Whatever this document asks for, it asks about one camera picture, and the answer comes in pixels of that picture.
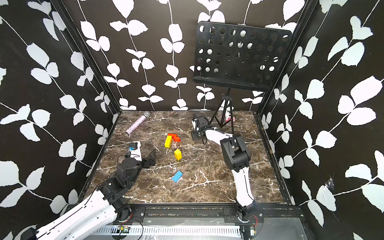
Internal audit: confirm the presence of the white perforated strip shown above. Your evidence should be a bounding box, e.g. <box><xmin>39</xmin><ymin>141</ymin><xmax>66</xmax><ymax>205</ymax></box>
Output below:
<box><xmin>93</xmin><ymin>225</ymin><xmax>241</xmax><ymax>238</ymax></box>

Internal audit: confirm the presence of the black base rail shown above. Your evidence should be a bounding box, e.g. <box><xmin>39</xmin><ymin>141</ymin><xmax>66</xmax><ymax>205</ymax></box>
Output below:
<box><xmin>131</xmin><ymin>203</ymin><xmax>305</xmax><ymax>225</ymax></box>

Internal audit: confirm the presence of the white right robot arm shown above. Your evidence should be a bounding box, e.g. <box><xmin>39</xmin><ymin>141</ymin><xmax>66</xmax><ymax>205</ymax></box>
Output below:
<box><xmin>191</xmin><ymin>127</ymin><xmax>258</xmax><ymax>222</ymax></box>

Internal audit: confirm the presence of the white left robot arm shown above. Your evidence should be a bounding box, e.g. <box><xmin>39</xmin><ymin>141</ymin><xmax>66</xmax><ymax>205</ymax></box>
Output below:
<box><xmin>20</xmin><ymin>151</ymin><xmax>156</xmax><ymax>240</ymax></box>

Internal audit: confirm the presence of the light blue lego brick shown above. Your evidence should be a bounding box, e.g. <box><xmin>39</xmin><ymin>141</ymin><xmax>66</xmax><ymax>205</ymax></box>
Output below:
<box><xmin>172</xmin><ymin>171</ymin><xmax>183</xmax><ymax>183</ymax></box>

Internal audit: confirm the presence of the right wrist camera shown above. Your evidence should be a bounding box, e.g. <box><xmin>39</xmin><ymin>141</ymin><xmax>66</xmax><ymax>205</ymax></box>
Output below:
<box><xmin>193</xmin><ymin>114</ymin><xmax>209</xmax><ymax>131</ymax></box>

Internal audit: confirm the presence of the tall yellow lego brick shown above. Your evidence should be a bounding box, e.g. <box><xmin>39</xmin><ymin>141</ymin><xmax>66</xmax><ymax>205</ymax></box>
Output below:
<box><xmin>165</xmin><ymin>135</ymin><xmax>173</xmax><ymax>148</ymax></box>

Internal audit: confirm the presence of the long red lego brick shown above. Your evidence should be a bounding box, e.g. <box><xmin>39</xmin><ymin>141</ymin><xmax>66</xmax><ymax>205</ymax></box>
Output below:
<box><xmin>168</xmin><ymin>134</ymin><xmax>181</xmax><ymax>142</ymax></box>

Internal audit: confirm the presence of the black perforated music stand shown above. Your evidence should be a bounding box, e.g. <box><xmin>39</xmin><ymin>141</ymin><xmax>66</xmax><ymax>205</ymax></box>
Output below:
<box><xmin>192</xmin><ymin>20</ymin><xmax>293</xmax><ymax>136</ymax></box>

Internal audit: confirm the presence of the purple rhinestone microphone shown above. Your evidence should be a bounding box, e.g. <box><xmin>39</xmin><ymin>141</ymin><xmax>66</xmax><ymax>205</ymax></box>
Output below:
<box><xmin>126</xmin><ymin>111</ymin><xmax>151</xmax><ymax>135</ymax></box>

